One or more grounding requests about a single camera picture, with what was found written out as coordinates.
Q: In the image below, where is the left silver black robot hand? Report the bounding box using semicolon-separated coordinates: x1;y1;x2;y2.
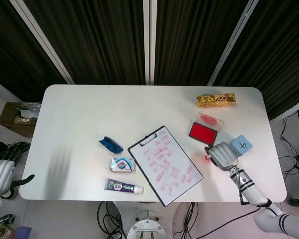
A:
0;142;35;196

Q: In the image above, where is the black clipboard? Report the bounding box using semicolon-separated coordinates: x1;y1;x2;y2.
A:
127;126;204;207

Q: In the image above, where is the black floor cable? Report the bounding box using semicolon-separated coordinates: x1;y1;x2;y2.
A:
280;116;299;175

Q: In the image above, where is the black cable bundle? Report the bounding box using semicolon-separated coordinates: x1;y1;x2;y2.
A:
173;202;200;239
97;201;127;239

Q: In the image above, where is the blue crumpled snack packet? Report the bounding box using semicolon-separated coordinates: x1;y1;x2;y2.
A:
98;136;124;154

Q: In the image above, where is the red ink pad clear lid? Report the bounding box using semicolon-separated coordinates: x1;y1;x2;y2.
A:
188;112;225;146

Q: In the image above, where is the purple box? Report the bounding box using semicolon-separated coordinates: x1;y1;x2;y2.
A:
14;226;32;239

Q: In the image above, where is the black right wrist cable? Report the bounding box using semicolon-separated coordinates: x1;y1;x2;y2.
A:
235;167;262;215

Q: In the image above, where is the gold biscuit packet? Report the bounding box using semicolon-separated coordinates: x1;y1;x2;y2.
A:
196;92;238;108

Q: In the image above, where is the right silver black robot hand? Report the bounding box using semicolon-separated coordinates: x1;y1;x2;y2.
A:
204;141;239;171

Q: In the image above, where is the brown cardboard box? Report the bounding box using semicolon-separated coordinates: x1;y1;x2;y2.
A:
0;101;42;139

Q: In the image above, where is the brown packet in box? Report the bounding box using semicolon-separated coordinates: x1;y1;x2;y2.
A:
13;118;37;126

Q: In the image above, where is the dark pleated curtain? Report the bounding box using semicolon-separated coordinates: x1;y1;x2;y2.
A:
0;0;299;121

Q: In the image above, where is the white blue soap box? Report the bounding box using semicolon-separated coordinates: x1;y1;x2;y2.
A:
109;156;138;173

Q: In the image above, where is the white frame post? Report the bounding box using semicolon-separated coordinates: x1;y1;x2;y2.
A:
9;0;75;85
207;0;260;87
269;98;299;125
142;0;157;86

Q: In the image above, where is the purple toothpaste tube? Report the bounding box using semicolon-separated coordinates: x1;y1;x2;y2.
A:
104;177;145;196

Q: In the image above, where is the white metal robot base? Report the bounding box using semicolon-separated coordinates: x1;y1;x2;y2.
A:
107;201;190;239

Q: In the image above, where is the printed snack packet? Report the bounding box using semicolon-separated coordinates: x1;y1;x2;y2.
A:
0;222;16;239

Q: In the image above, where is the light blue numbered cube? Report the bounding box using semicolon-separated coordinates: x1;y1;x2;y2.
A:
228;134;254;158

